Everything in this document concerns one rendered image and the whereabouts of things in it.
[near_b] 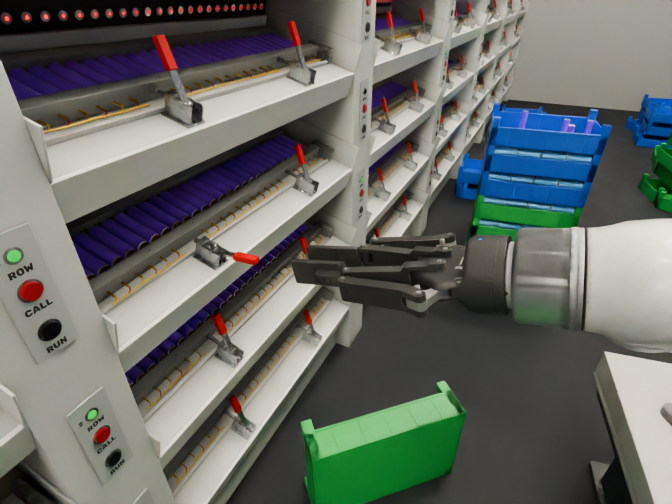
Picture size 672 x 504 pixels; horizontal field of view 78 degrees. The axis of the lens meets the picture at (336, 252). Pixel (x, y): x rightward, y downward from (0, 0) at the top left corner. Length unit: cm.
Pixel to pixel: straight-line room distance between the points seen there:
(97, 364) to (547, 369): 109
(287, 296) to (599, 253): 59
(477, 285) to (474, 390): 79
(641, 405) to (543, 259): 57
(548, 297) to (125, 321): 44
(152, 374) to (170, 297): 16
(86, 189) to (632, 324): 46
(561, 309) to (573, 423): 83
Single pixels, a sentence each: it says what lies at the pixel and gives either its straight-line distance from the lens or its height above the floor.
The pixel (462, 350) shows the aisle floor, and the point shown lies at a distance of 126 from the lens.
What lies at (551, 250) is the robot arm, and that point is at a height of 68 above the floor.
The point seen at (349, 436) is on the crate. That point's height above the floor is 20.
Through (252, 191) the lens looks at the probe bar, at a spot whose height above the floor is 58.
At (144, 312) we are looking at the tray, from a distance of 54.
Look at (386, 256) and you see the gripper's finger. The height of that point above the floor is 61.
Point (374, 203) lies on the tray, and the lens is 119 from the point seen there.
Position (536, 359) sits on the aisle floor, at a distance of 131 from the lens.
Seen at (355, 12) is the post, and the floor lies 83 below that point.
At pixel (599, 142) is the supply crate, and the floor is 52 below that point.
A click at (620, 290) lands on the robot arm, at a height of 68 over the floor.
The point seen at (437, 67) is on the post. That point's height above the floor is 65.
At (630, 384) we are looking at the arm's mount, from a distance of 95.
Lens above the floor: 86
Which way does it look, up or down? 32 degrees down
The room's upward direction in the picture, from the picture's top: straight up
